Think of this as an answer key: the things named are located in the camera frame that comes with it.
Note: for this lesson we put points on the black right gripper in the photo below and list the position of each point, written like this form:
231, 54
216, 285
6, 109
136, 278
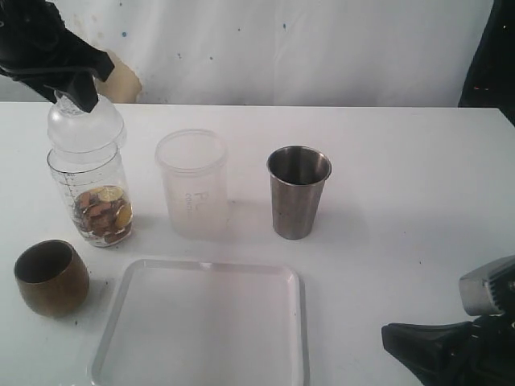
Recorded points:
480, 352

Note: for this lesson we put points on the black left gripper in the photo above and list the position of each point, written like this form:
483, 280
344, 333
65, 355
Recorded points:
35, 39

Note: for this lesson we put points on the clear shaker strainer lid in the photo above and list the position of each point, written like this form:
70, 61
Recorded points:
74, 131

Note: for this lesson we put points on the clear graduated shaker cup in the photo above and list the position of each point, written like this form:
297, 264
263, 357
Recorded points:
72, 178

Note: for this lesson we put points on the coins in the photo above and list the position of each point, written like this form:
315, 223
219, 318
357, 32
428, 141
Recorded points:
103, 214

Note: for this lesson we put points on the brown wooden cup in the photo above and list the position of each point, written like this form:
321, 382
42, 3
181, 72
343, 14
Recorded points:
52, 278

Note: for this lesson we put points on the stainless steel tumbler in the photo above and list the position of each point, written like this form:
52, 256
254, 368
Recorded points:
297, 178

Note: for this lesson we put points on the frosted plastic container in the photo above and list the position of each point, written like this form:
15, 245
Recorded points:
193, 165

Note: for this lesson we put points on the white plastic tray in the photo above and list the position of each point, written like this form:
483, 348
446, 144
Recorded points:
202, 323

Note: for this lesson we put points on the dark object right background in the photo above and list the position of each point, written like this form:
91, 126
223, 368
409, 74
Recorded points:
490, 78

